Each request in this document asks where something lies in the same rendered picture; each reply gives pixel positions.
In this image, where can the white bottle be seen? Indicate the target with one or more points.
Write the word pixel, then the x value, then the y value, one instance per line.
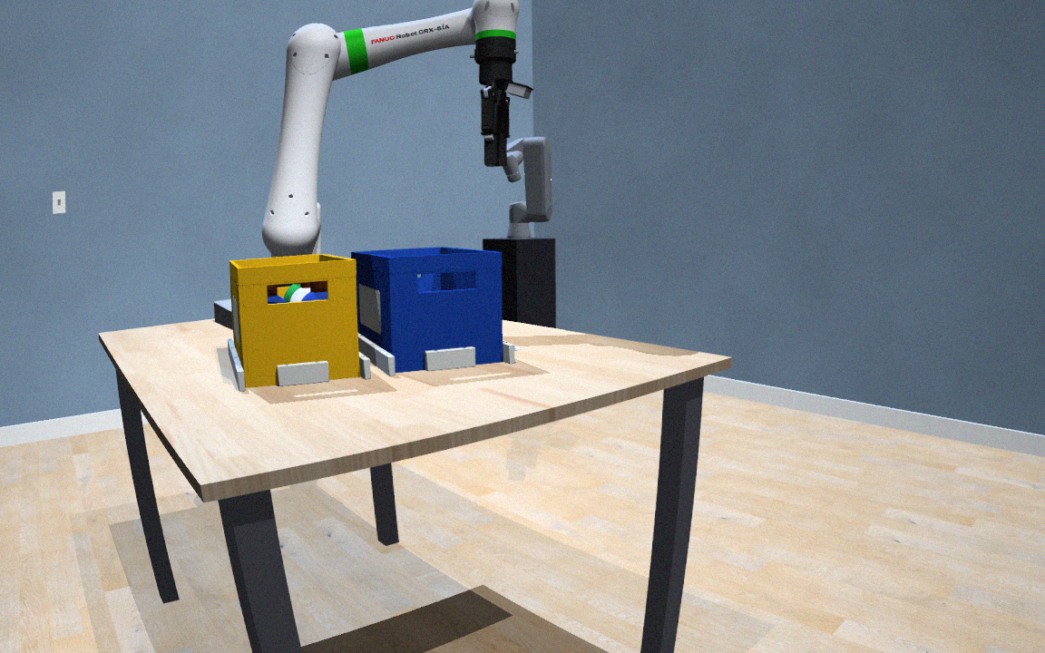
pixel 301 292

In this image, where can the yellow divided crate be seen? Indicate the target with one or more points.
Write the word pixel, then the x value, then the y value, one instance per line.
pixel 296 332

